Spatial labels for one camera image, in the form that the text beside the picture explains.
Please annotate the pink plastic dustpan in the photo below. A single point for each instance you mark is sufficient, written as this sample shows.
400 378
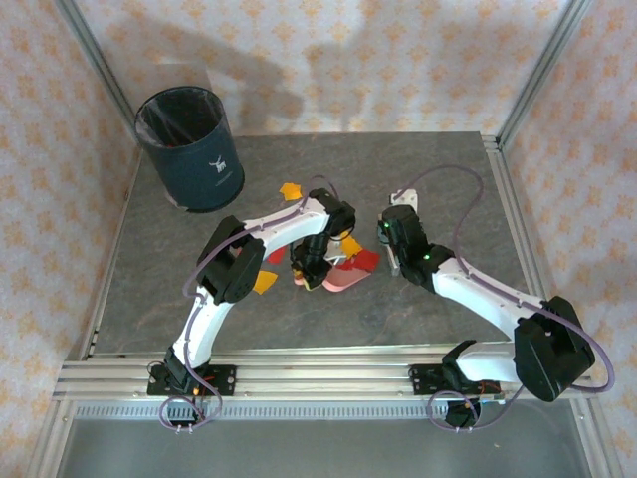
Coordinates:
341 285

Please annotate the orange paper scrap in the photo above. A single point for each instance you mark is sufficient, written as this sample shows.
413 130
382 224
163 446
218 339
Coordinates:
265 282
352 245
290 190

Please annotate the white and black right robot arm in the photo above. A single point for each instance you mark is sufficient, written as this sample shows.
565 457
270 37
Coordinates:
483 296

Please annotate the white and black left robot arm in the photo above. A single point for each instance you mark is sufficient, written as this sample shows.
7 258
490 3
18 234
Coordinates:
199 328

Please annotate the dark blue round trash bin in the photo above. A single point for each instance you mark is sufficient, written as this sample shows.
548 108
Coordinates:
199 164

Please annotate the orange patterned white cloth backdrop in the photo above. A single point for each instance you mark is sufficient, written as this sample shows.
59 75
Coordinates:
348 60

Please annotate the clear plastic bin liner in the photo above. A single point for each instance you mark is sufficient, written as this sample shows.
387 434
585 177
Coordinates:
174 119

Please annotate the aluminium mounting rail beam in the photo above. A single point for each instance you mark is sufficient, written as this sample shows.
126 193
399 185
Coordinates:
323 378

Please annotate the aluminium table side rail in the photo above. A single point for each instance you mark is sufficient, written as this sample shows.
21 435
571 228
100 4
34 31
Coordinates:
105 279
503 164

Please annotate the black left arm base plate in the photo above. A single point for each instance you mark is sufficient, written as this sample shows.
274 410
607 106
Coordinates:
224 381

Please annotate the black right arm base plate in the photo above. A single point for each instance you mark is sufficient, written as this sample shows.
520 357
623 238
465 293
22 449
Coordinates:
423 381

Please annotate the grey metal base plate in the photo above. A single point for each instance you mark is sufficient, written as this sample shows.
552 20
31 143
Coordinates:
323 453

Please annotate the aluminium upright frame post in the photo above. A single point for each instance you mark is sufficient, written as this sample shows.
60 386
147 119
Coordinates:
95 65
544 65

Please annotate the aluminium frame leg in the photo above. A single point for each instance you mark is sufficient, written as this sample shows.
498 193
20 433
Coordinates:
45 453
599 463

